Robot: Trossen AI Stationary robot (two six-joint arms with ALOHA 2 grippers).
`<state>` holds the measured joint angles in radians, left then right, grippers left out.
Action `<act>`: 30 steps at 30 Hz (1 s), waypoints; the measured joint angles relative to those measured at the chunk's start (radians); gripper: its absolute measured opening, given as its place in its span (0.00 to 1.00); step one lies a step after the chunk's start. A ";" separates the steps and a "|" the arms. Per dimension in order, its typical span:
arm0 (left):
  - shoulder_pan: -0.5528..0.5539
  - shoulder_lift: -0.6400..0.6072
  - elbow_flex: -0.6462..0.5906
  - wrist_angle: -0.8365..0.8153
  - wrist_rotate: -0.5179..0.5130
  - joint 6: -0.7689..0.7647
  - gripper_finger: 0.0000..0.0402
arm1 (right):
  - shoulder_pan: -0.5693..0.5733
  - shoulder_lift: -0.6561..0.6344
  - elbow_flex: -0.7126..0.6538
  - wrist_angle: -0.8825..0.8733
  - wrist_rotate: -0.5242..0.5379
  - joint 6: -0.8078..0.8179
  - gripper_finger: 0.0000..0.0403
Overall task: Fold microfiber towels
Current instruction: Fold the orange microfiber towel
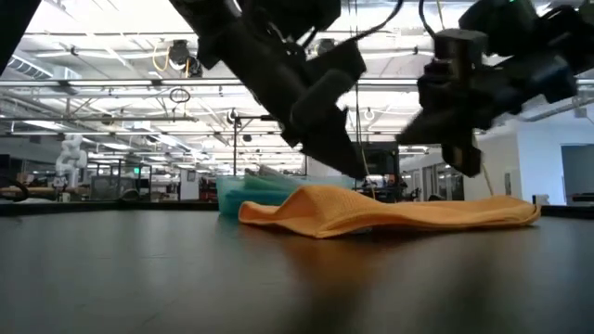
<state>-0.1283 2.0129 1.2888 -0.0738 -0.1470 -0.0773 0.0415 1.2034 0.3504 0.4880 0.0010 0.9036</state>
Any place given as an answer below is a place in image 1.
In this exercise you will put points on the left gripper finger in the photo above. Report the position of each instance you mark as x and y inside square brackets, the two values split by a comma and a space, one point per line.
[339, 148]
[320, 99]

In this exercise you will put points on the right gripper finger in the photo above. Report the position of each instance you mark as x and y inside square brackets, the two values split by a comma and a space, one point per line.
[461, 155]
[427, 130]

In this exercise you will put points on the orange microfiber towel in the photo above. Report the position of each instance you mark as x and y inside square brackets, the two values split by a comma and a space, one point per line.
[394, 211]

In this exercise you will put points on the teal plastic bin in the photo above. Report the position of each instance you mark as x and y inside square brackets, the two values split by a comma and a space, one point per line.
[232, 195]

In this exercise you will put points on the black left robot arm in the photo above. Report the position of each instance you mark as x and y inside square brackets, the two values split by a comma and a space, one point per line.
[14, 23]

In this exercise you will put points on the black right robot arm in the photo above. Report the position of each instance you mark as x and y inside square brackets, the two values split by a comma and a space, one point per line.
[557, 32]

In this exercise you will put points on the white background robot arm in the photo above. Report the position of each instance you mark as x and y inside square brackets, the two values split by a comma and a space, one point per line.
[69, 160]

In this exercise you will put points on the black monitor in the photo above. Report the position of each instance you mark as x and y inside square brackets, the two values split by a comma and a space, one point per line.
[383, 160]

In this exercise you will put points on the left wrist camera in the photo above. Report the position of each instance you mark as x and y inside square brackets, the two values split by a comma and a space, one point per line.
[297, 16]

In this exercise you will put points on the silver ventilation duct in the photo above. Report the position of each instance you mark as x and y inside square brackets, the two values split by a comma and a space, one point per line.
[566, 109]

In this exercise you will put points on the black table frame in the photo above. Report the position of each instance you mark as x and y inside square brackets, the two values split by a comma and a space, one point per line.
[93, 208]

